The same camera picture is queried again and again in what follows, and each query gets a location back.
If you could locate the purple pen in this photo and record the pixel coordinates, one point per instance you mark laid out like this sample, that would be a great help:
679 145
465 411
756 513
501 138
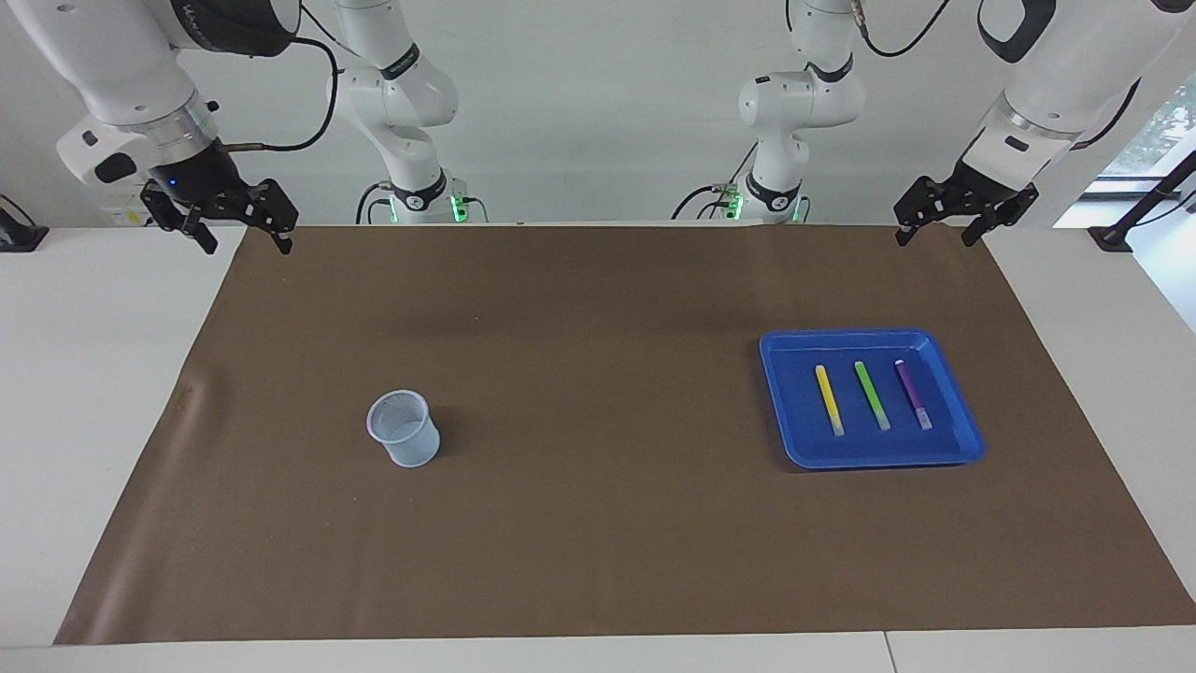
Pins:
913 393

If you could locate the black clamp base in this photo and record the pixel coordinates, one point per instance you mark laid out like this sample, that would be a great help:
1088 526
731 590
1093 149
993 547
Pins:
19 238

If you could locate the window pane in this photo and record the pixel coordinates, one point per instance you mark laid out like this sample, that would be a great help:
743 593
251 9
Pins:
1159 121

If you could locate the clear plastic cup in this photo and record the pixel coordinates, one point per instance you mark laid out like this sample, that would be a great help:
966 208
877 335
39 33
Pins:
406 444

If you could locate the brown table mat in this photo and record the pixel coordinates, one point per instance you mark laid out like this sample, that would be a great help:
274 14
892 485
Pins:
598 523

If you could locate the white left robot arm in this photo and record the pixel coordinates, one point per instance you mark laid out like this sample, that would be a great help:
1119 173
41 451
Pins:
1056 84

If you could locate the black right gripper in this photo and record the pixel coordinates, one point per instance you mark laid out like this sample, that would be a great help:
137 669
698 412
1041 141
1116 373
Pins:
210 182

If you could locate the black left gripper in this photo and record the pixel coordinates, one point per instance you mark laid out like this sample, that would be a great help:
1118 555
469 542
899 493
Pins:
976 192

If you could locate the yellow pen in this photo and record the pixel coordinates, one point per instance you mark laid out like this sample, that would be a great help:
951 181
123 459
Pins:
829 400

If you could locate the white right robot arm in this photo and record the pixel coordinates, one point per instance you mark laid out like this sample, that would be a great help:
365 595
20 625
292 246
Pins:
121 75

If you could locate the green pen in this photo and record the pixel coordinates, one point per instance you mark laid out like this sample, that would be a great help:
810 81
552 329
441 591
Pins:
872 395

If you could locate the blue plastic tray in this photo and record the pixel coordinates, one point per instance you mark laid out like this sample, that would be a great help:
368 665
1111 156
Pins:
804 421

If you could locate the white wall socket strip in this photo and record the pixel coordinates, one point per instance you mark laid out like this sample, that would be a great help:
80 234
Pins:
121 217

